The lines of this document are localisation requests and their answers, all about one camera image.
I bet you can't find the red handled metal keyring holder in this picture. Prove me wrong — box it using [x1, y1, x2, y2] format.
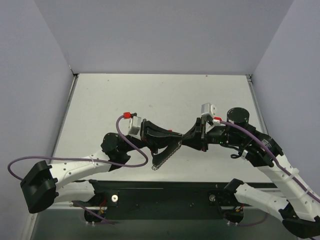
[151, 140, 182, 171]

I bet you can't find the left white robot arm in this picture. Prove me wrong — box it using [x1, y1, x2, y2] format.
[20, 116, 183, 214]

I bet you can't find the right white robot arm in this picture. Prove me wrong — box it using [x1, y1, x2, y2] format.
[182, 107, 320, 239]

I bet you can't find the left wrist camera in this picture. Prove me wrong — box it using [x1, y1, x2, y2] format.
[127, 113, 142, 140]

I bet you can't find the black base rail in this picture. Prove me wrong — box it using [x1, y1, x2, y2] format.
[72, 180, 242, 223]

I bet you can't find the aluminium frame rail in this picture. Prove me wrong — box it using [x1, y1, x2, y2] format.
[246, 73, 280, 171]

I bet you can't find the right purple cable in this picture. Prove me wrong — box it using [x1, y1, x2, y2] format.
[219, 120, 320, 227]

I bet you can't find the purple cable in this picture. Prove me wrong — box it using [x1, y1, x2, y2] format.
[219, 120, 320, 227]
[7, 115, 149, 226]

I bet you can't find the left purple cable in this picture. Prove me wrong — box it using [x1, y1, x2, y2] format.
[7, 115, 149, 226]

